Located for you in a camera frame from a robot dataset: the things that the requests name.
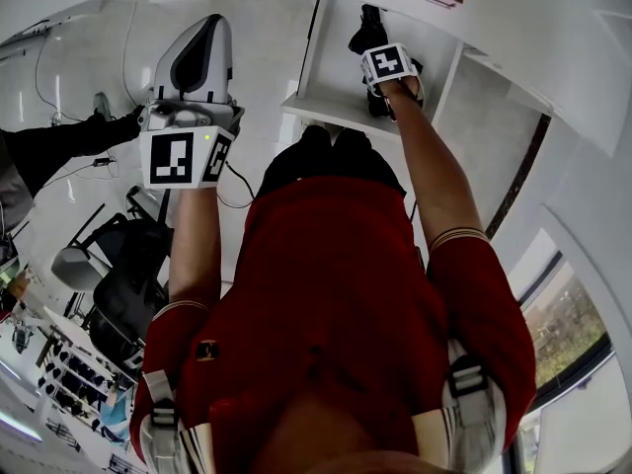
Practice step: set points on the window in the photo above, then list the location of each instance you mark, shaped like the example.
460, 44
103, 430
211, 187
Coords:
563, 324

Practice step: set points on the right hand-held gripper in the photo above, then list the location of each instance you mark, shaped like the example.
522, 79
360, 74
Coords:
387, 62

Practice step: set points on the person's right forearm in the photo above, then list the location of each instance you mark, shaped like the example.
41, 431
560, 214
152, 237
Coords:
434, 176

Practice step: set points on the person's red shirt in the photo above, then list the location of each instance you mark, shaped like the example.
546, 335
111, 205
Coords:
336, 289

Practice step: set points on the black umbrella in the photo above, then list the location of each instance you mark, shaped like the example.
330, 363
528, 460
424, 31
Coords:
371, 27

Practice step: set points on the white shelf with dark items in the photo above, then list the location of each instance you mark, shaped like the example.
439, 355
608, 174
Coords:
74, 378

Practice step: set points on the black office chair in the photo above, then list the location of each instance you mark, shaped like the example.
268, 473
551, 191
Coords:
128, 284

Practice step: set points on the person's white shoe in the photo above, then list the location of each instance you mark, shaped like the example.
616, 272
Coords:
313, 125

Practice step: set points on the white cabinet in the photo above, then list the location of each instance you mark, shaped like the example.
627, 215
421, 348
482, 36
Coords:
523, 27

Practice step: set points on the person's left forearm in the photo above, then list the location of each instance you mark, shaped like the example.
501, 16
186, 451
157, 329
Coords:
195, 245

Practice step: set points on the person's black trousers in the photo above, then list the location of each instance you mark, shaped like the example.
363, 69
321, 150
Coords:
326, 158

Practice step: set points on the black power adapter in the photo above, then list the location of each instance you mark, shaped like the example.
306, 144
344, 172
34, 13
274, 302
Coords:
102, 162

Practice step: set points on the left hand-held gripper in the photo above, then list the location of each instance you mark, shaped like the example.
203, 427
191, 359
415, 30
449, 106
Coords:
190, 116

